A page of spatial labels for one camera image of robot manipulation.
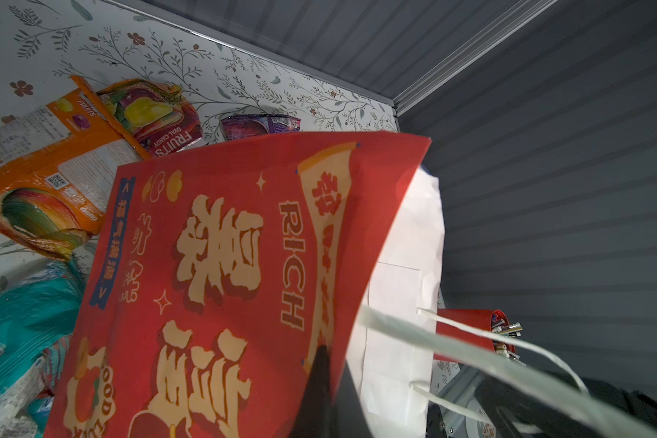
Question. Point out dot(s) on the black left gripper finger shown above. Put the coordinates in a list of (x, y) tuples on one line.
[(323, 413)]

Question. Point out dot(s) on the red paper gift bag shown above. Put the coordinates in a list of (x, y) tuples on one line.
[(222, 269)]

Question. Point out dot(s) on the purple Fox's candy bag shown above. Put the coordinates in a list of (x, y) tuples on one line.
[(242, 126)]

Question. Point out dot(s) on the teal mint candy bag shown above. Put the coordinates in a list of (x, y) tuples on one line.
[(37, 321)]

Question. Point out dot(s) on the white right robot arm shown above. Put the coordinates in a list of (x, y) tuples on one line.
[(501, 410)]

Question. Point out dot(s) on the orange Fox's candy bag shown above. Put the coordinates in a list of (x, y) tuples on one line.
[(158, 116)]

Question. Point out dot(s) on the orange fruits candy bag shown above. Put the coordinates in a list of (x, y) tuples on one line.
[(57, 167)]

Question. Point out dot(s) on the red pencil cup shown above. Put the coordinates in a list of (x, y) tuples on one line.
[(460, 324)]

